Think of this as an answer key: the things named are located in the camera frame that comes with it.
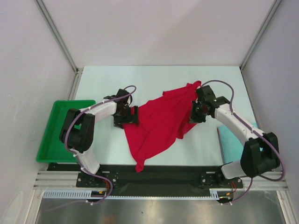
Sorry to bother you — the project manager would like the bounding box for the green plastic bin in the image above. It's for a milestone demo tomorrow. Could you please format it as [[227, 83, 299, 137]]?
[[36, 100, 95, 163]]

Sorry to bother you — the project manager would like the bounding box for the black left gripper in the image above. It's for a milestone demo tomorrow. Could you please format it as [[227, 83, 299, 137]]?
[[114, 105, 138, 129]]

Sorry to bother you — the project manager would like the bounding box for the aluminium front frame rail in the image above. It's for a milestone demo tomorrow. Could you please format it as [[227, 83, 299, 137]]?
[[34, 171, 288, 190]]

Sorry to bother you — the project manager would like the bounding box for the right aluminium corner post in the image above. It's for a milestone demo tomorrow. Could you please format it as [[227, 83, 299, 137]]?
[[239, 0, 283, 72]]

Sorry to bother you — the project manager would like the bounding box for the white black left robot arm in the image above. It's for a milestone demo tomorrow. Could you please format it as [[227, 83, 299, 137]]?
[[59, 85, 139, 187]]

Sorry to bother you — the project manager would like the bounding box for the white slotted cable duct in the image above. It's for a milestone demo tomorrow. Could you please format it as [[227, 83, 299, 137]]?
[[43, 189, 233, 201]]

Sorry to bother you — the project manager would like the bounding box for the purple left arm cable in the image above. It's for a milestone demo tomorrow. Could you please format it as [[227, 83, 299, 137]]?
[[44, 85, 137, 212]]

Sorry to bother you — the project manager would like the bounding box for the aluminium corner post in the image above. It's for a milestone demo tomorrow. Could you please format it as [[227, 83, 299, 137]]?
[[239, 0, 283, 72], [34, 0, 83, 74]]

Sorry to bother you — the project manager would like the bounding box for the left aluminium corner post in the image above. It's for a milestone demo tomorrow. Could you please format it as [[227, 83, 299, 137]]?
[[34, 0, 83, 74]]

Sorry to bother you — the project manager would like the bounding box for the red t-shirt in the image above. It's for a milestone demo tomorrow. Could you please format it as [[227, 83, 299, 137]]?
[[124, 81, 201, 173]]

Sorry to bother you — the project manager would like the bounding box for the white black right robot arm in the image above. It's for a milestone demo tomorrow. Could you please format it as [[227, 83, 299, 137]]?
[[190, 85, 283, 187]]

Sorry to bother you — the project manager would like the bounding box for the folded teal t-shirt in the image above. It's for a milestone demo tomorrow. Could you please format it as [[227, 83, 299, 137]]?
[[217, 126, 243, 164]]

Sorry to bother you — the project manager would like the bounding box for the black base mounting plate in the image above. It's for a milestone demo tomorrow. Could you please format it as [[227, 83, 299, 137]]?
[[47, 163, 244, 197]]

